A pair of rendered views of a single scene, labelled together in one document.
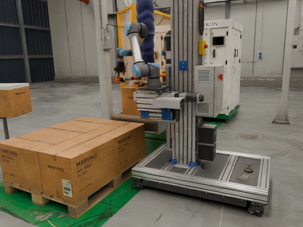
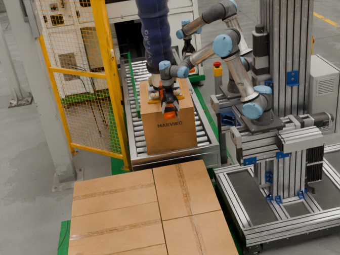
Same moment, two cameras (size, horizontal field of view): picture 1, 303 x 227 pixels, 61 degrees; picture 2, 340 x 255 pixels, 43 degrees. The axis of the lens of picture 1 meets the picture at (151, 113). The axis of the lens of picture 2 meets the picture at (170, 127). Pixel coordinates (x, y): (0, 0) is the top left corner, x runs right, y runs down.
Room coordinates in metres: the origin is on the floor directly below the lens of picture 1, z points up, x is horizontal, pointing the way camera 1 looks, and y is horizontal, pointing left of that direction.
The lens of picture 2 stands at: (0.81, 1.74, 2.44)
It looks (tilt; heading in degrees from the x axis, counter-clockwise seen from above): 30 degrees down; 327
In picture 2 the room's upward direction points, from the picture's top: 8 degrees counter-clockwise
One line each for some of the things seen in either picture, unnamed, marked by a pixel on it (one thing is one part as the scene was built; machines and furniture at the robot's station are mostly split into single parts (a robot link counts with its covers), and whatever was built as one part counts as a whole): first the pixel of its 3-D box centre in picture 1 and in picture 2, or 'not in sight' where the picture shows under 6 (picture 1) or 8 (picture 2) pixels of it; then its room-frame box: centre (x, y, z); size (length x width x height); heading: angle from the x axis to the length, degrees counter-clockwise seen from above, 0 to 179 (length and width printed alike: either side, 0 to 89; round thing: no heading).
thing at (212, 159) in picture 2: (134, 125); (177, 165); (3.13, 0.22, 0.48); 0.70 x 0.03 x 0.15; 62
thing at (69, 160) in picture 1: (80, 149); (150, 246); (2.69, 0.81, 0.34); 1.20 x 1.00 x 0.40; 152
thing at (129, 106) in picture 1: (147, 100); (167, 115); (3.44, 0.05, 0.75); 0.60 x 0.40 x 0.40; 148
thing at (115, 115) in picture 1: (134, 117); (175, 154); (3.13, 0.22, 0.58); 0.70 x 0.03 x 0.06; 62
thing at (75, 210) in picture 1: (81, 171); not in sight; (2.69, 0.81, 0.07); 1.20 x 1.00 x 0.14; 152
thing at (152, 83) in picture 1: (153, 82); (262, 113); (2.46, -0.03, 1.09); 0.15 x 0.15 x 0.10
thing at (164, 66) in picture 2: (120, 52); (165, 70); (2.95, 0.33, 1.38); 0.09 x 0.08 x 0.11; 24
